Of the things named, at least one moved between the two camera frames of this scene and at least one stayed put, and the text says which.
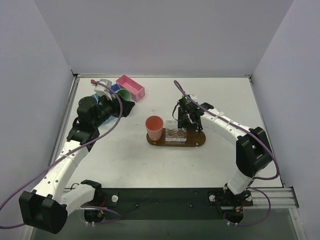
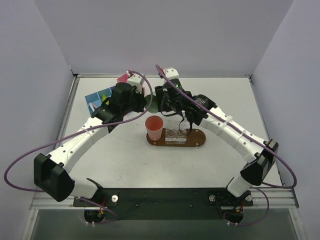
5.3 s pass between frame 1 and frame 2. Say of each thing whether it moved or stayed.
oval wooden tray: stayed
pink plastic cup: stayed
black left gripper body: moved
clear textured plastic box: stayed
